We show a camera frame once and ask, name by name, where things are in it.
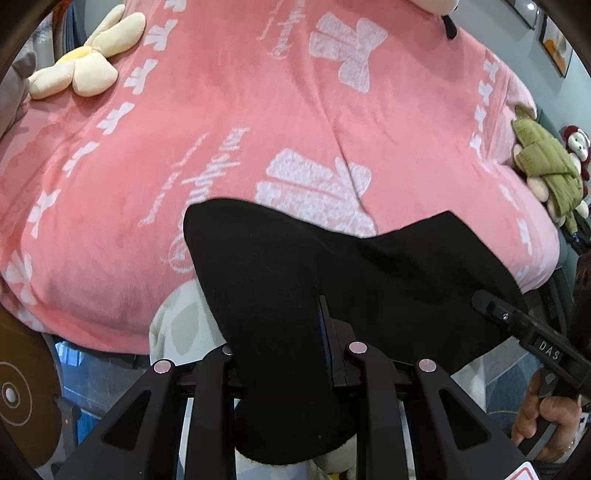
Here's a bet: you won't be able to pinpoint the red and white monkey plush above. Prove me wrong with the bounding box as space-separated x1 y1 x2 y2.
561 125 590 182

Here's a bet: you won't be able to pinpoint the cream flower plush pillow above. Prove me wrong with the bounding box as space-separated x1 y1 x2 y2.
28 4 146 100

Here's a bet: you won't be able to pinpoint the black pants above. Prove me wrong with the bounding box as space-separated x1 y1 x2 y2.
183 198 525 465

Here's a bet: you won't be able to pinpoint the framed wall picture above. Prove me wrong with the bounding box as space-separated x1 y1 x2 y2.
540 14 573 78

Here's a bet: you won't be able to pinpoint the grey pillow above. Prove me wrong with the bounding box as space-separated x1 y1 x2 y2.
0 47 37 137

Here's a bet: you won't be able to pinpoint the plush toy in green jacket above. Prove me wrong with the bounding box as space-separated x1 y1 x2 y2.
511 104 589 235

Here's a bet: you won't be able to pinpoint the long cream cow plush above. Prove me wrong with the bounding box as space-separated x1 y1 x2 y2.
411 0 460 40

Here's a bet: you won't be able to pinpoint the person's right hand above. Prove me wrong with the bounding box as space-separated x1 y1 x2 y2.
511 370 582 462

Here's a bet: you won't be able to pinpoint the pink bow-print blanket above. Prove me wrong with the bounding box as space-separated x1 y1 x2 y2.
1 1 559 354

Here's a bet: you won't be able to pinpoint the round brown wooden stool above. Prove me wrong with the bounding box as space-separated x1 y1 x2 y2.
0 310 61 467

